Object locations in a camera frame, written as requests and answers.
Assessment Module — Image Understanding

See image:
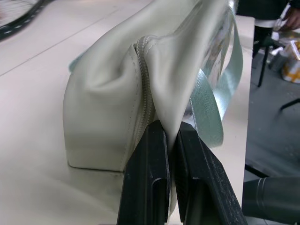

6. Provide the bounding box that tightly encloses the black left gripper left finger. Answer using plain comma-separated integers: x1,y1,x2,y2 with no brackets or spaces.
116,120,171,225

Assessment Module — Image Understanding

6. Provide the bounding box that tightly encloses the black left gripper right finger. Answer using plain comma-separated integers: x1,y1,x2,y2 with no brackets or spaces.
175,121,245,225

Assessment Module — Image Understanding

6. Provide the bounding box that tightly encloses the pale green zip pouch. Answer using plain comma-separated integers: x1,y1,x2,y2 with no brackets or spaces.
62,0,235,220

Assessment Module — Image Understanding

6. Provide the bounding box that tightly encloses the dark grey robot leg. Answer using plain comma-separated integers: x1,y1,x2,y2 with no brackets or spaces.
241,176,300,225

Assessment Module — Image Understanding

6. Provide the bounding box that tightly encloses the black metal chair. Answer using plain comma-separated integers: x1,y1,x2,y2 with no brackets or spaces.
252,24,300,111

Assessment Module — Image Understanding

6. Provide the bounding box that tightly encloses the yellow and white patterned box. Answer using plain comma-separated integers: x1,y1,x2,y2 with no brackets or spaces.
280,39,300,84

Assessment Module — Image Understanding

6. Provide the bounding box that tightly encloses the person in dark clothes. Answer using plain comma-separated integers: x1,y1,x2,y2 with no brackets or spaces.
235,0,300,31

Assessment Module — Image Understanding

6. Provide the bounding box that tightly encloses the black belt with white marks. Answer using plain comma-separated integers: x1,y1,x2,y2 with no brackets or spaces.
0,0,46,42

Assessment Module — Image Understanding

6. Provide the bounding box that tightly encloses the green webbing pouch strap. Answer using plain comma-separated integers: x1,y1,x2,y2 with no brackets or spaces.
186,22,244,150

